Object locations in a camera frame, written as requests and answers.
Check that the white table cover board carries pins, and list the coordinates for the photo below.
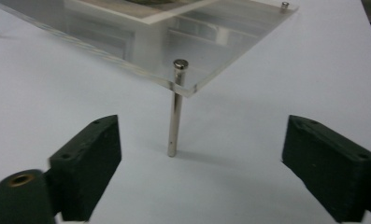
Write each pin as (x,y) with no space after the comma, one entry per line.
(236,186)

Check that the clear acrylic photo frame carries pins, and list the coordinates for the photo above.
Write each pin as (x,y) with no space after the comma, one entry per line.
(180,49)

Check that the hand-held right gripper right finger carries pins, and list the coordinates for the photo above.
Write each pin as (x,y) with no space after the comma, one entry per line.
(329,168)

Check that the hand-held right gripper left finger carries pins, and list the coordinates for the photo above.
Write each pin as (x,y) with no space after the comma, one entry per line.
(83,168)

